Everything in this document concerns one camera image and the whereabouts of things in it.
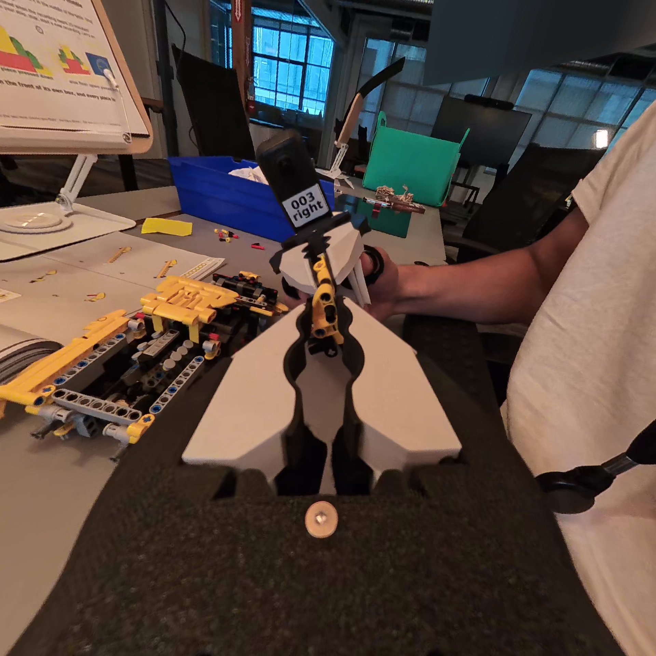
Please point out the blue plastic bin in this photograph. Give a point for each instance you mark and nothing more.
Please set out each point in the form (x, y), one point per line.
(220, 200)

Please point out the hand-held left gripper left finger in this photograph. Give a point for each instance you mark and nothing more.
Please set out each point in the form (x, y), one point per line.
(241, 410)

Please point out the grey desk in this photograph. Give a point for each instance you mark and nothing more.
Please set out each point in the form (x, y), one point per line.
(46, 487)

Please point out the yellow paper note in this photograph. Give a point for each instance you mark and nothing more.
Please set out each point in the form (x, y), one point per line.
(166, 226)

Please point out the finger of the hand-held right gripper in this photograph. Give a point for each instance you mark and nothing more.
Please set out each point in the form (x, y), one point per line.
(297, 271)
(346, 256)

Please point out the small yellow brick assembly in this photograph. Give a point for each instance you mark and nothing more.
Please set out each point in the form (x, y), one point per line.
(324, 307)

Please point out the person's right hand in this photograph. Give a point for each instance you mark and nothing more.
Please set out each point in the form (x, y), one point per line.
(394, 294)

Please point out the computer monitor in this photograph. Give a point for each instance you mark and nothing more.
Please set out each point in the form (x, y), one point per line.
(481, 133)

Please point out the printed instruction sheet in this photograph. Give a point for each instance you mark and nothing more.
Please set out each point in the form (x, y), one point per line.
(51, 92)

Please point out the yellow black toy car model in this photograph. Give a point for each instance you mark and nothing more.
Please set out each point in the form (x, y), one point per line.
(179, 302)

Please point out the green felt bag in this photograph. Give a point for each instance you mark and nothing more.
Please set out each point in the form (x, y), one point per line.
(410, 164)

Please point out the black badge reel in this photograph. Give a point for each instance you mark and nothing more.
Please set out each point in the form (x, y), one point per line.
(574, 487)

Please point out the person's right forearm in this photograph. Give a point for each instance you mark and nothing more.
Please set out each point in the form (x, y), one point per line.
(487, 287)

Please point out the green box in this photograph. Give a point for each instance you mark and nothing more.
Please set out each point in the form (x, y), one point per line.
(389, 223)

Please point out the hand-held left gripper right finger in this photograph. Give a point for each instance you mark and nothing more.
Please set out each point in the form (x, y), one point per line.
(405, 405)

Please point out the pile of small brick pins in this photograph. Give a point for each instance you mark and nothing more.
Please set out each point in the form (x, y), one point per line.
(225, 234)

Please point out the open instruction booklet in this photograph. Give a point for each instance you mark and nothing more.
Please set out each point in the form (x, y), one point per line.
(77, 266)

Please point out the crumpled white bags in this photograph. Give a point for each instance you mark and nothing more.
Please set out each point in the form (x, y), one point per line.
(248, 174)

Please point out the black perforated pad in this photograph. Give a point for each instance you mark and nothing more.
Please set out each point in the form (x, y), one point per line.
(446, 348)

